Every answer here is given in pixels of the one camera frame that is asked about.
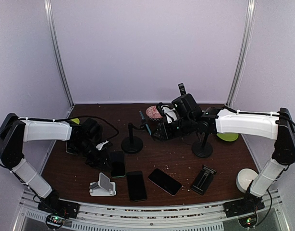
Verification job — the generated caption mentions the blue smartphone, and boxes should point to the blue smartphone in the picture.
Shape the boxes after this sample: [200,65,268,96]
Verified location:
[126,171,147,202]

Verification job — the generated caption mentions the pink smartphone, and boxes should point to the pink smartphone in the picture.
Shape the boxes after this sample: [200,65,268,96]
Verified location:
[148,168,182,196]

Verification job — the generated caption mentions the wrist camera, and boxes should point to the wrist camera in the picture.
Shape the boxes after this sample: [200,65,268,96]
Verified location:
[96,140,113,152]
[156,103,178,124]

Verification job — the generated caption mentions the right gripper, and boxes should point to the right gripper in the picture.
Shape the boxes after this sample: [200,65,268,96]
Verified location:
[151,115,195,141]

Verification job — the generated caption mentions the white folding phone stand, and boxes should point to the white folding phone stand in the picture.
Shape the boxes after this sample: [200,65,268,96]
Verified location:
[89,172,117,196]

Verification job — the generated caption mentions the black folding phone stand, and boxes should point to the black folding phone stand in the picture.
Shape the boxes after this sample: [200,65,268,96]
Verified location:
[190,165,217,195]

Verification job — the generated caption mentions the black gooseneck stand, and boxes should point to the black gooseneck stand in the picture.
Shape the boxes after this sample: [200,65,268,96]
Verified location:
[66,142,78,155]
[191,133,213,158]

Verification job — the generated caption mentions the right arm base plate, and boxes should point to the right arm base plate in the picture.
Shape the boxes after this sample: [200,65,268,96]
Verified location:
[223,199,265,218]

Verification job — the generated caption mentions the left aluminium frame post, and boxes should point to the left aluminium frame post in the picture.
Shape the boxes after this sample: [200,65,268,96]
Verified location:
[44,0,74,107]

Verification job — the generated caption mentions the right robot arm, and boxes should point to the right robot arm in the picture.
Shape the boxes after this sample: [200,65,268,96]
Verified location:
[151,93,295,213]

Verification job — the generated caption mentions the front aluminium rail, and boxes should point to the front aluminium rail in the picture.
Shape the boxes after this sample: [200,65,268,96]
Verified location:
[11,193,293,231]

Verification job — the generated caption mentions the green bowl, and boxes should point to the green bowl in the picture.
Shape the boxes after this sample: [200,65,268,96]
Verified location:
[70,118,80,125]

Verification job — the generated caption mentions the green plate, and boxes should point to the green plate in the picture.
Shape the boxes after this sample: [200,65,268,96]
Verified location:
[217,133,239,142]

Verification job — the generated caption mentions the black stand with teal phone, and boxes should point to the black stand with teal phone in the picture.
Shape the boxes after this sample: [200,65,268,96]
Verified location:
[121,123,143,154]

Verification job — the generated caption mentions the red patterned bowl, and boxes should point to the red patterned bowl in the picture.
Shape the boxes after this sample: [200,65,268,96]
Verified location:
[146,105,163,122]

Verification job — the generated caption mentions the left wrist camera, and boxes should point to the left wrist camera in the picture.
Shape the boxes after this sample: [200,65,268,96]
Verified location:
[96,140,113,152]

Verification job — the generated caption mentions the teal smartphone on stand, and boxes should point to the teal smartphone on stand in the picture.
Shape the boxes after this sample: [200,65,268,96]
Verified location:
[139,111,152,137]

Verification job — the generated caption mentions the black stand with pink phone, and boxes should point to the black stand with pink phone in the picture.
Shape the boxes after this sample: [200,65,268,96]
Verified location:
[178,83,186,96]

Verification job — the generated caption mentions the right aluminium frame post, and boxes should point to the right aluminium frame post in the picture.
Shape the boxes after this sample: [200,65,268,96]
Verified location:
[226,0,257,107]

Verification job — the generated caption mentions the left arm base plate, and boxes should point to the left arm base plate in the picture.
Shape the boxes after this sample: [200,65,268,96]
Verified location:
[37,200,80,218]

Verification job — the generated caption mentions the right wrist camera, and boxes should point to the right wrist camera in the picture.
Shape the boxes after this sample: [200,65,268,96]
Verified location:
[156,103,178,124]

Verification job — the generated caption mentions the grey smartphone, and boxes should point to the grey smartphone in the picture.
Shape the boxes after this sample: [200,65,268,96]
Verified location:
[110,151,126,178]

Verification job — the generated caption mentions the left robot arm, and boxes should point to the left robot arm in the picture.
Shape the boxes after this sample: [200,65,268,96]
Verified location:
[0,113,119,214]

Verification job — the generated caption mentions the aluminium frame post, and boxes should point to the aluminium frame post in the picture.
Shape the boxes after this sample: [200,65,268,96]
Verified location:
[44,0,74,107]
[226,0,257,107]

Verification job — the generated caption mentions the white bowl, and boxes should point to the white bowl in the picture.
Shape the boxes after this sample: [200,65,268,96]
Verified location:
[236,168,258,193]

